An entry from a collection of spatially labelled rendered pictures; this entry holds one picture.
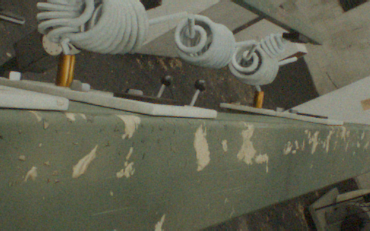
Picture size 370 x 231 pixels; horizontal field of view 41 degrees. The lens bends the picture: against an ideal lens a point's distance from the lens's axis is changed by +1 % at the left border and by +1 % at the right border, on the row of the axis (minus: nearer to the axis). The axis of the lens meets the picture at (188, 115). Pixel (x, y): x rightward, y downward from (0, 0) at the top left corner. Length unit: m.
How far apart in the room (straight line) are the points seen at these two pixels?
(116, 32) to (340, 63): 9.02
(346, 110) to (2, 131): 4.76
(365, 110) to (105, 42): 4.50
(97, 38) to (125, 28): 0.04
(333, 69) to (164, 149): 9.15
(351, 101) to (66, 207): 4.71
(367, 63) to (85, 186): 9.14
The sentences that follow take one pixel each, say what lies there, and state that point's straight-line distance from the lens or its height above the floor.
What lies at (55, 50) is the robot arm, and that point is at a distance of 1.66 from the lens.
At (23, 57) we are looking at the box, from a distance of 2.06.
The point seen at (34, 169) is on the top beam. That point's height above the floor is 1.95.
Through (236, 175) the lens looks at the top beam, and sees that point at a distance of 0.48.
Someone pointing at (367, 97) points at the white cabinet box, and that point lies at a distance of 4.92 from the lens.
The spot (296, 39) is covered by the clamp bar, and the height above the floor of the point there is 1.96.
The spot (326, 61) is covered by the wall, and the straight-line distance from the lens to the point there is 9.52.
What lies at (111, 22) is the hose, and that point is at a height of 1.89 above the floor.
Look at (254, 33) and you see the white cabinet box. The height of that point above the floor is 0.29.
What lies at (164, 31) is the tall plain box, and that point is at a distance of 3.99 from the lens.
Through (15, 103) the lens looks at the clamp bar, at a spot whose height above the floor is 1.96.
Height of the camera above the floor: 2.14
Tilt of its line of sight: 27 degrees down
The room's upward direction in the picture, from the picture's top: 65 degrees clockwise
